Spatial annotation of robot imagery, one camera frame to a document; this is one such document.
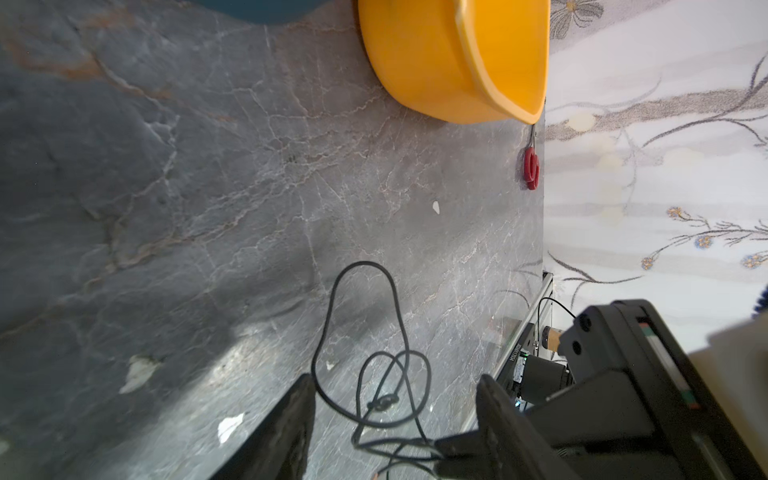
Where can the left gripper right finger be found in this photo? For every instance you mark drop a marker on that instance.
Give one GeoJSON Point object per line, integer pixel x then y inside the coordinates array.
{"type": "Point", "coordinates": [511, 448]}

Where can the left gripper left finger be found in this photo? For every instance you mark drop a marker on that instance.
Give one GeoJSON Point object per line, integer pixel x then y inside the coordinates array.
{"type": "Point", "coordinates": [279, 447]}

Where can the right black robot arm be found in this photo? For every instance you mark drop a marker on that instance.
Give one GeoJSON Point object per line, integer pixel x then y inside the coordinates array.
{"type": "Point", "coordinates": [622, 401]}

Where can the right yellow plastic tray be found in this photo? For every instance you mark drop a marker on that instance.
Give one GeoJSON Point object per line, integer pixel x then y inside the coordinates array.
{"type": "Point", "coordinates": [462, 62]}

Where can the teal plastic tray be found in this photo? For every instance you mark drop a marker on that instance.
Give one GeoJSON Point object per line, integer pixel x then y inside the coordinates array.
{"type": "Point", "coordinates": [263, 11]}

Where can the red handled scissors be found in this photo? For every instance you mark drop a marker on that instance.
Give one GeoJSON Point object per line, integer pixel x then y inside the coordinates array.
{"type": "Point", "coordinates": [531, 164]}

